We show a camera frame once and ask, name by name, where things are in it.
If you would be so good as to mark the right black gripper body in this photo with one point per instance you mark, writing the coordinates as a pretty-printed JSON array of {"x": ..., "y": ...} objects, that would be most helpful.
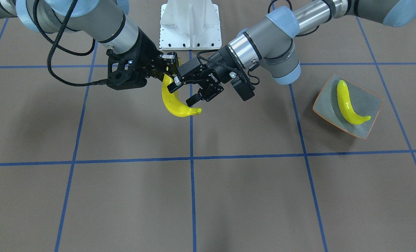
[{"x": 147, "y": 52}]

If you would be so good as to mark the yellow banana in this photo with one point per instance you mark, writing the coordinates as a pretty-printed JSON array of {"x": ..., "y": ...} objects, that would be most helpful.
[
  {"x": 345, "y": 105},
  {"x": 173, "y": 104}
]

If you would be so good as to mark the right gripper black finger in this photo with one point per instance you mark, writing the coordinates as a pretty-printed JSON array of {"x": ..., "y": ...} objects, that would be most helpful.
[{"x": 169, "y": 64}]

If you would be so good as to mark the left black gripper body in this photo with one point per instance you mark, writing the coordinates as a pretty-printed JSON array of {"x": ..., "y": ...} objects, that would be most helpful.
[{"x": 217, "y": 72}]

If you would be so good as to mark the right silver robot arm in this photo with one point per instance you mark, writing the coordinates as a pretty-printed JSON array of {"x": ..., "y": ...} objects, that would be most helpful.
[{"x": 105, "y": 21}]

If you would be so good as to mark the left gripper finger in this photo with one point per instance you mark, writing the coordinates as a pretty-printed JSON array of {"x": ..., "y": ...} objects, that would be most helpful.
[
  {"x": 192, "y": 100},
  {"x": 176, "y": 83}
]

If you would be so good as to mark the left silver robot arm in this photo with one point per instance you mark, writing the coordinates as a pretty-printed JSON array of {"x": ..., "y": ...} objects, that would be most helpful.
[{"x": 270, "y": 44}]

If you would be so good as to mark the white camera stand column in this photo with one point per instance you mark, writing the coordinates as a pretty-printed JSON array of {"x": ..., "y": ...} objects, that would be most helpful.
[{"x": 190, "y": 25}]

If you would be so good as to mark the grey square plate orange rim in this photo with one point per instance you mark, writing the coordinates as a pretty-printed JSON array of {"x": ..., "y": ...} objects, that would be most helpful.
[{"x": 363, "y": 103}]

